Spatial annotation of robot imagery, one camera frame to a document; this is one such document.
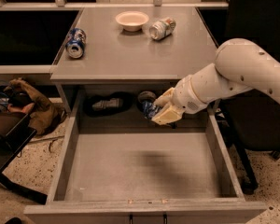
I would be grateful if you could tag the white paper bowl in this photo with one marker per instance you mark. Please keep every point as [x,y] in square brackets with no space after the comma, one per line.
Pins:
[132,21]

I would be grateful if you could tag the grey cabinet with counter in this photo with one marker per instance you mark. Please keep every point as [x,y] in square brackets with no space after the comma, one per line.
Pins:
[116,60]

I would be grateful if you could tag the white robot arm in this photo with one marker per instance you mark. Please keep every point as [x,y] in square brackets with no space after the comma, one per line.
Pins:
[240,65]

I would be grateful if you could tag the black metal drawer handle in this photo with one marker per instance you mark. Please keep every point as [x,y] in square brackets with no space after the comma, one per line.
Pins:
[148,219]

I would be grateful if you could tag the black office chair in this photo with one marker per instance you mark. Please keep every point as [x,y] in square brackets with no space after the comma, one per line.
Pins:
[253,119]

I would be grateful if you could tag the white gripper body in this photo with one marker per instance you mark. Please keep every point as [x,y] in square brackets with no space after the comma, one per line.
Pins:
[186,96]

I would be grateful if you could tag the blue pepsi can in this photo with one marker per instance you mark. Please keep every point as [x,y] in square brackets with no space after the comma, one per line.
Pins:
[76,42]

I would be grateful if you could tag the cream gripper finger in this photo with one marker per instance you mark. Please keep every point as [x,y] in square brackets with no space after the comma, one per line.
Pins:
[169,114]
[164,98]

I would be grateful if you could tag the grey open top drawer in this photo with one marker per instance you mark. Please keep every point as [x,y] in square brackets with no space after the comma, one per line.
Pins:
[103,178]

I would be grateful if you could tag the blue rxbar blueberry wrapper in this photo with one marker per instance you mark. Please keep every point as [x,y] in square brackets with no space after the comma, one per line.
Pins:
[150,110]

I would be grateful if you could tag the brown crumpled cloth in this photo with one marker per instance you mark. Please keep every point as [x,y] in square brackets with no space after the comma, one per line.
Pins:
[45,116]

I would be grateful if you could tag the silver soda can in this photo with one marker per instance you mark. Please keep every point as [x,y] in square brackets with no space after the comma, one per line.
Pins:
[162,28]

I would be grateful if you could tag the black tape roll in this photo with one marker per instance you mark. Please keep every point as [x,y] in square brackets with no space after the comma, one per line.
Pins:
[145,96]

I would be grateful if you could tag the black and grey shoe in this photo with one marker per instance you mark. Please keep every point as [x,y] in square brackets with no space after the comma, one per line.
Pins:
[99,106]

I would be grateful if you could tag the black side table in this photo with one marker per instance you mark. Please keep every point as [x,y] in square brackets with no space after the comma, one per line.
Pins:
[15,134]

